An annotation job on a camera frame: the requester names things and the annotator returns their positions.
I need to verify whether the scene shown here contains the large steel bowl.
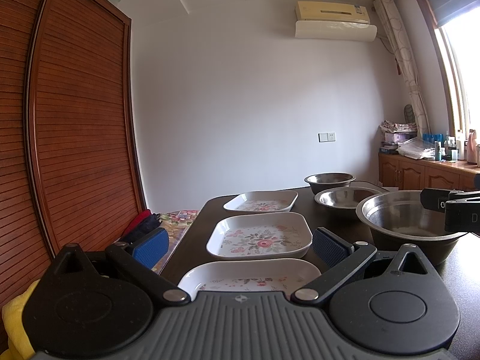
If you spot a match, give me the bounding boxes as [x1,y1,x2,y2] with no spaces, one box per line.
[355,190,465,266]

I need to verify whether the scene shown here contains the medium steel bowl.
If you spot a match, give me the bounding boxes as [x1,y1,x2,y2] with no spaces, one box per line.
[314,186,381,222]

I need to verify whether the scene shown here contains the floral white plate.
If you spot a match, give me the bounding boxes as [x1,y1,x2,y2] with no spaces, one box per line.
[223,190,298,213]
[178,258,320,298]
[206,212,312,260]

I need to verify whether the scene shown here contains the small steel bowl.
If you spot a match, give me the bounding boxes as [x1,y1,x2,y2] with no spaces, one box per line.
[304,172,356,195]

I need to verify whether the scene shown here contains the red and dark folded clothes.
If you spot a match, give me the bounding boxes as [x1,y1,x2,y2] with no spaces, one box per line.
[120,209,160,244]

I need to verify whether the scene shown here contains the floral bed quilt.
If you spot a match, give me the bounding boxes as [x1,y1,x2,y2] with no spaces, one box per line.
[152,210,199,274]

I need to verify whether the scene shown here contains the wooden low cabinet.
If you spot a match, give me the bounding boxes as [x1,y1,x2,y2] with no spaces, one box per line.
[378,153,479,191]

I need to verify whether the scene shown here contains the clear plastic bag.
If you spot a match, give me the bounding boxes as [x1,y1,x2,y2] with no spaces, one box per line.
[397,136,435,160]

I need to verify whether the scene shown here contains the pink bottle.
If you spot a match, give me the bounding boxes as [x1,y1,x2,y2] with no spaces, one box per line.
[465,128,477,164]

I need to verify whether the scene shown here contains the stack of folded fabrics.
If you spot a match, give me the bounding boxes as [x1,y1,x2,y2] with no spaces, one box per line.
[379,120,417,152]

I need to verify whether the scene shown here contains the wooden louvered wardrobe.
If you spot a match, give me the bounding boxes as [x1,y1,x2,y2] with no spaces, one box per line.
[1,0,146,302]

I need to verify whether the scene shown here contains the yellow plush toy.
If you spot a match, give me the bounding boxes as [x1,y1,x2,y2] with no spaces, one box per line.
[1,280,39,360]

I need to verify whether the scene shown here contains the patterned curtain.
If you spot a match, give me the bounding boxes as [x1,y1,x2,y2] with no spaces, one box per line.
[373,0,431,137]

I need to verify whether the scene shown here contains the wall light switch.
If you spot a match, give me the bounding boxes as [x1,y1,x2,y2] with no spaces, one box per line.
[318,132,336,142]

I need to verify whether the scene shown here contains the wall air conditioner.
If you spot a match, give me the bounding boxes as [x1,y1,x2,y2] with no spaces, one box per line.
[295,1,377,42]

